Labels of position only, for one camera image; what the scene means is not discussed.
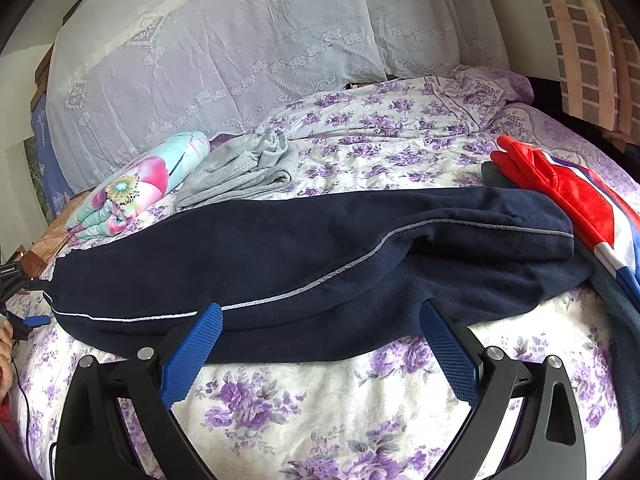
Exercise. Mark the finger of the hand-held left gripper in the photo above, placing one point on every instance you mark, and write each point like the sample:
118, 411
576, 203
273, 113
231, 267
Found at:
36, 320
35, 282

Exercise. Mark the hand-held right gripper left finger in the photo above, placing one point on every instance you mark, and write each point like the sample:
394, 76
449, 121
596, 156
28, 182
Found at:
195, 355

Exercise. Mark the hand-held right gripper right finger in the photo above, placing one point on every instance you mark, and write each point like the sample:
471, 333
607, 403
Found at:
447, 355

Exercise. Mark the navy blue pants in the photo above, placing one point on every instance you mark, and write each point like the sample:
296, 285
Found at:
300, 240

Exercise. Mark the person's left hand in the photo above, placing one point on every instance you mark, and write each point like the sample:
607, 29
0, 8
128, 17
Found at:
4, 355

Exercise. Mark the brown wooden bed block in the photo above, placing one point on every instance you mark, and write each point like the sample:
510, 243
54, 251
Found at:
31, 260

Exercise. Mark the brown patterned mat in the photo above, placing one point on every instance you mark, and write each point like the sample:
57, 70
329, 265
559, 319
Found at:
52, 232

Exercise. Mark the person's red clothing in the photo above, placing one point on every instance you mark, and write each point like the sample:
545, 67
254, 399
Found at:
2, 417

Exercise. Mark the blue patterned cloth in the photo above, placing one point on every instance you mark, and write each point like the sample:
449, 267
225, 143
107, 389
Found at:
47, 160

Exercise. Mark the purple floral bed sheet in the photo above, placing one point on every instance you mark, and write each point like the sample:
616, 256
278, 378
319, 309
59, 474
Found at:
310, 410

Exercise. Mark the colourful floral folded quilt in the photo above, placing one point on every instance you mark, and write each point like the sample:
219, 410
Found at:
145, 180

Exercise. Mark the dark grey cloth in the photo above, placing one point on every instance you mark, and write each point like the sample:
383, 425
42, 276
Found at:
617, 320

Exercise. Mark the grey folded cloth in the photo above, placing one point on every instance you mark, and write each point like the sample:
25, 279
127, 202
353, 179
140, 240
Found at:
235, 170

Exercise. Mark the red white blue garment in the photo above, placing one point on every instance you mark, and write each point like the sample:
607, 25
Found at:
575, 195

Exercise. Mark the plain purple cloth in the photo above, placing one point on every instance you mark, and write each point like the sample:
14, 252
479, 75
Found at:
222, 141

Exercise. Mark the lilac embroidered pillow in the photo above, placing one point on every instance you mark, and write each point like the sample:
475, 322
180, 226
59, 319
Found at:
545, 130

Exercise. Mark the purple floral cloth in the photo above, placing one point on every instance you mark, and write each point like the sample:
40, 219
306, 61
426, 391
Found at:
475, 92

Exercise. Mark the white lace cloth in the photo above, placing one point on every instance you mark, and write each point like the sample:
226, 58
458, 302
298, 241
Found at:
225, 45

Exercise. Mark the orange checked curtain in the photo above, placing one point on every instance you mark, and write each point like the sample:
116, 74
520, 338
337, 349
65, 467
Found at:
585, 35

